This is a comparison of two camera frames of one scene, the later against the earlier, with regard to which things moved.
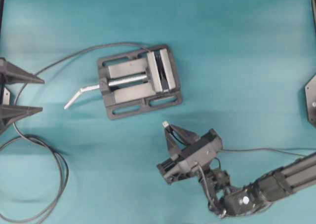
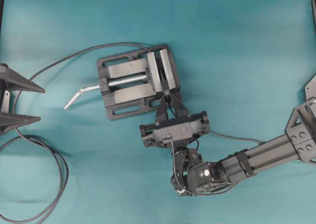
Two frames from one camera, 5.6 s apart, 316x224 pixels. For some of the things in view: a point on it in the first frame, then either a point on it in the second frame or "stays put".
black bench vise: (139, 82) stays put
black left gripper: (10, 74) to (11, 80)
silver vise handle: (79, 92) stays put
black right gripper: (200, 154) to (175, 132)
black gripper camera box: (203, 157) to (179, 132)
